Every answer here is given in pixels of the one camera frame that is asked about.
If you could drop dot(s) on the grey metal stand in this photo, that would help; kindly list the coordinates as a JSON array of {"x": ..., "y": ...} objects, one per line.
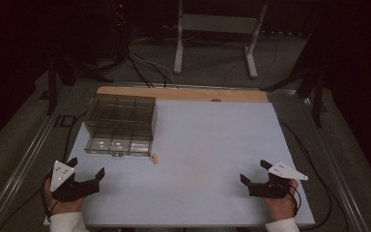
[{"x": 217, "y": 24}]

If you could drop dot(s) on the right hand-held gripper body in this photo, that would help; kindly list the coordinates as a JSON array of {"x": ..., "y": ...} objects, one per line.
[{"x": 272, "y": 188}]

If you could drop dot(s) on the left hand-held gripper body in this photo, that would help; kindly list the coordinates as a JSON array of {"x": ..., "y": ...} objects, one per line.
[{"x": 77, "y": 188}]

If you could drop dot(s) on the small orange trinket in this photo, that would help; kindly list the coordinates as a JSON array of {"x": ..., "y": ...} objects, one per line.
[{"x": 155, "y": 158}]

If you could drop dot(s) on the black stand with legs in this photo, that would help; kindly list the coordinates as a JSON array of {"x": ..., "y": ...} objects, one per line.
[
  {"x": 317, "y": 93},
  {"x": 52, "y": 80}
]

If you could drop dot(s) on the transparent plastic drawer box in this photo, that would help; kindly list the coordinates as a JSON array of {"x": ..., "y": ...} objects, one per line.
[{"x": 122, "y": 124}]

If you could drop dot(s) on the person's left hand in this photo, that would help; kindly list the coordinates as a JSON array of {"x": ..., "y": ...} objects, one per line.
[{"x": 65, "y": 206}]

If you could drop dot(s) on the aluminium frame rail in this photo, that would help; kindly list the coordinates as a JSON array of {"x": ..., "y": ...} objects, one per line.
[
  {"x": 19, "y": 167},
  {"x": 336, "y": 167},
  {"x": 190, "y": 85}
]

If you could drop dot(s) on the person's right hand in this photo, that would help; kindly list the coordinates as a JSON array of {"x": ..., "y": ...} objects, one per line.
[{"x": 281, "y": 208}]

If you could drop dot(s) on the black device with red light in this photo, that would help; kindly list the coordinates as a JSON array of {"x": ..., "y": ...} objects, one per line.
[{"x": 121, "y": 14}]

